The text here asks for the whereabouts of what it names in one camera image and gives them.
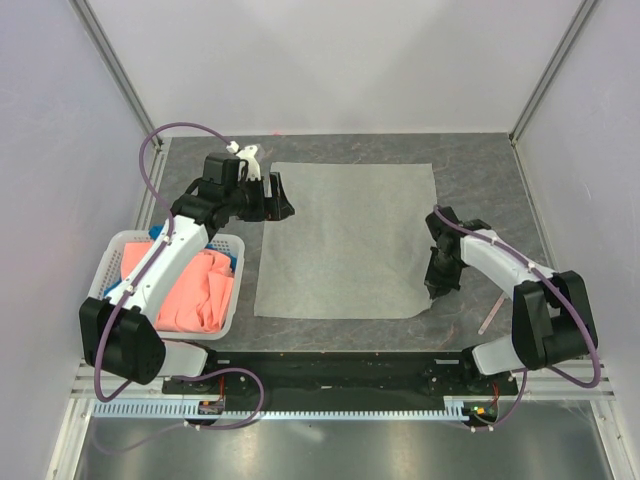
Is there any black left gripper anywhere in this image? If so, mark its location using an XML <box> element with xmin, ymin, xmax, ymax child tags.
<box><xmin>225</xmin><ymin>173</ymin><xmax>294</xmax><ymax>222</ymax></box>

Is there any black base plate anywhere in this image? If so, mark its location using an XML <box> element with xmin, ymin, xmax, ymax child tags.
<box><xmin>162</xmin><ymin>351</ymin><xmax>518</xmax><ymax>410</ymax></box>

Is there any blue cloth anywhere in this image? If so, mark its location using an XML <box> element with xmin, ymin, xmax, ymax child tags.
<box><xmin>89</xmin><ymin>225</ymin><xmax>245</xmax><ymax>299</ymax></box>

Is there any white plastic basket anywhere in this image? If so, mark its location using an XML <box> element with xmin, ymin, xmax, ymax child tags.
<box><xmin>89</xmin><ymin>226</ymin><xmax>245</xmax><ymax>340</ymax></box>

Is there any white slotted cable duct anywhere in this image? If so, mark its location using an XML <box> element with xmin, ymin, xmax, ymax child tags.
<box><xmin>91</xmin><ymin>397</ymin><xmax>488</xmax><ymax>422</ymax></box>

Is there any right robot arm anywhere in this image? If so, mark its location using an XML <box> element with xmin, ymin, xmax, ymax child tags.
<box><xmin>424</xmin><ymin>205</ymin><xmax>602</xmax><ymax>394</ymax></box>

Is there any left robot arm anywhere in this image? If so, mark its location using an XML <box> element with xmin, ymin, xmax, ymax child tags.
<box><xmin>79</xmin><ymin>153</ymin><xmax>295</xmax><ymax>385</ymax></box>

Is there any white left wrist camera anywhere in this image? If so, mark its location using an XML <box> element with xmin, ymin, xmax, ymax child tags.
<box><xmin>226</xmin><ymin>141</ymin><xmax>264</xmax><ymax>181</ymax></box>

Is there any aluminium frame post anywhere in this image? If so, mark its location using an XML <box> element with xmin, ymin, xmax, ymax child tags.
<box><xmin>508</xmin><ymin>0</ymin><xmax>601</xmax><ymax>146</ymax></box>
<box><xmin>67</xmin><ymin>0</ymin><xmax>166</xmax><ymax>151</ymax></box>

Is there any aluminium frame post right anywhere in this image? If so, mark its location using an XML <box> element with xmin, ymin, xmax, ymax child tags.
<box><xmin>508</xmin><ymin>0</ymin><xmax>601</xmax><ymax>146</ymax></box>

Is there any grey cloth napkin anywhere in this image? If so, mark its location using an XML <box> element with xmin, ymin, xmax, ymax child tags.
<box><xmin>254</xmin><ymin>162</ymin><xmax>436</xmax><ymax>320</ymax></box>

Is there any orange cloth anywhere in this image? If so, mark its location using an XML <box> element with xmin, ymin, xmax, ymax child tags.
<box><xmin>119</xmin><ymin>241</ymin><xmax>236</xmax><ymax>335</ymax></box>

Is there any aluminium frame post left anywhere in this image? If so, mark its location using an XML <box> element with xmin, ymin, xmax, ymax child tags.
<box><xmin>67</xmin><ymin>0</ymin><xmax>166</xmax><ymax>151</ymax></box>

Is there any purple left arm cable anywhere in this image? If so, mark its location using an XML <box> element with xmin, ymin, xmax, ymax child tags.
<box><xmin>93</xmin><ymin>121</ymin><xmax>241</xmax><ymax>404</ymax></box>

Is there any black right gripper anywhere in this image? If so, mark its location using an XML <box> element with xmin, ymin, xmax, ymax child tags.
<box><xmin>423</xmin><ymin>246</ymin><xmax>463</xmax><ymax>299</ymax></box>

